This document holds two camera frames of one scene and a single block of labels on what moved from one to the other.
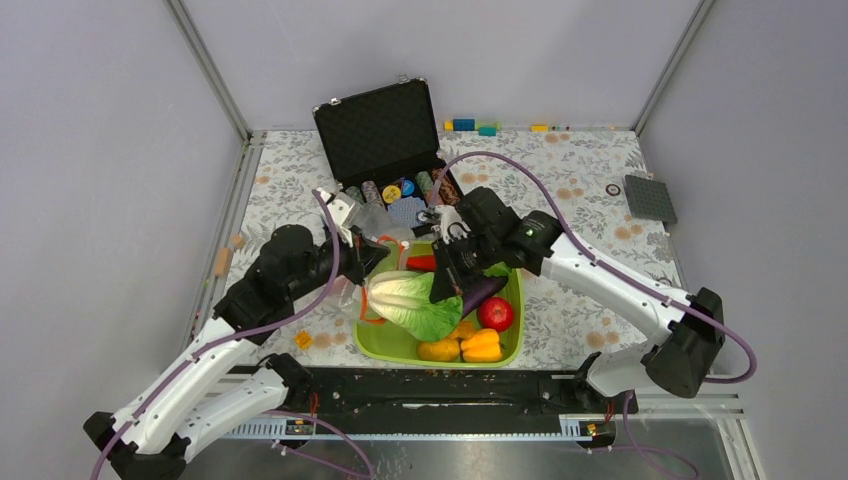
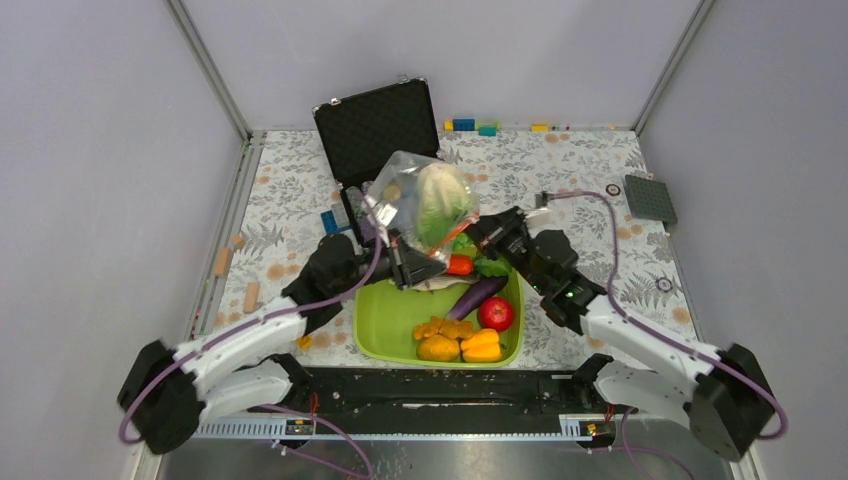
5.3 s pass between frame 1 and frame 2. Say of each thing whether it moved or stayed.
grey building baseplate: stayed
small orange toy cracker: stayed
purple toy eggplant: stayed
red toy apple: stayed
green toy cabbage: moved
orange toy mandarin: stayed
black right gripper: moved
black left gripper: moved
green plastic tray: stayed
